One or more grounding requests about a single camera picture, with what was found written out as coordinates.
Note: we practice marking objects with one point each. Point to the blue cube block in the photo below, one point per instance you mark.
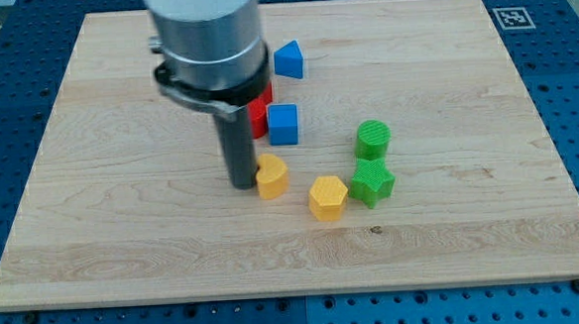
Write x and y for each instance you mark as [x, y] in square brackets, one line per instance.
[283, 124]

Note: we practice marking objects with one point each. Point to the yellow heart block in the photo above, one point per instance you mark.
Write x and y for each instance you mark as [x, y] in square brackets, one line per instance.
[272, 176]

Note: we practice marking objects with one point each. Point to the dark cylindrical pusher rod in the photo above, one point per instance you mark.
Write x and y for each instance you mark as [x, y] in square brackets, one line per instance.
[237, 146]

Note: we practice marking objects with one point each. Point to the fiducial marker tag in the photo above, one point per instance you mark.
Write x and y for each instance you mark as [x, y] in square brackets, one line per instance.
[516, 18]

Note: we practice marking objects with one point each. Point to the red block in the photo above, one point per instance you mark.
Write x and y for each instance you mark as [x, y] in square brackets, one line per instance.
[257, 112]

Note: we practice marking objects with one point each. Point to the silver robot arm cylinder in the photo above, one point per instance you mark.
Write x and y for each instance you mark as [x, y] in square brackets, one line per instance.
[215, 58]

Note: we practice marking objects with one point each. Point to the wooden board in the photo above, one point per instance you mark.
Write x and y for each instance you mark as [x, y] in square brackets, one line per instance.
[129, 203]

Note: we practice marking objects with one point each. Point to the green star block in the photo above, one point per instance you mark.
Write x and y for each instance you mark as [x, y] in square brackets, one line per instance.
[371, 181]

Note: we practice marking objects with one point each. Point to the yellow hexagon block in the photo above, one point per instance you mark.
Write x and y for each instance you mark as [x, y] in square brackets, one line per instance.
[327, 198]

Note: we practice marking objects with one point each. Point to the blue triangle block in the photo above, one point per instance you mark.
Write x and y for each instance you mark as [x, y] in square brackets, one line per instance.
[289, 61]

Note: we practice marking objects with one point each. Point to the green circle block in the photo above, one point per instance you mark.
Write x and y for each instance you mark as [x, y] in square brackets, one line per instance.
[372, 140]

